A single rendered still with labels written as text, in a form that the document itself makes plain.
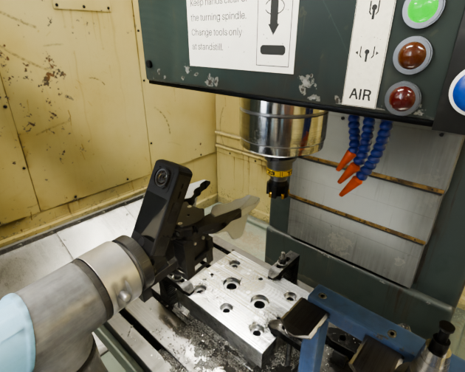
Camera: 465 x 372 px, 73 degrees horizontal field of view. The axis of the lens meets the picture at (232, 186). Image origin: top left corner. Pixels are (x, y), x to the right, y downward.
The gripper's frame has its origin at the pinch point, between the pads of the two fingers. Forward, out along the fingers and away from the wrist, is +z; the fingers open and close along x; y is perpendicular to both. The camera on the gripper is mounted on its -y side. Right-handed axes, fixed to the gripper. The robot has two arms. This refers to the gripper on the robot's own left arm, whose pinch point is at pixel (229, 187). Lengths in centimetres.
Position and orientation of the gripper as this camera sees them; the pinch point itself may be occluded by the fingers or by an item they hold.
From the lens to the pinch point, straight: 50.4
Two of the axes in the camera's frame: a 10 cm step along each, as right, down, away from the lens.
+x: 7.9, 2.6, -5.5
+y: 0.2, 8.9, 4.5
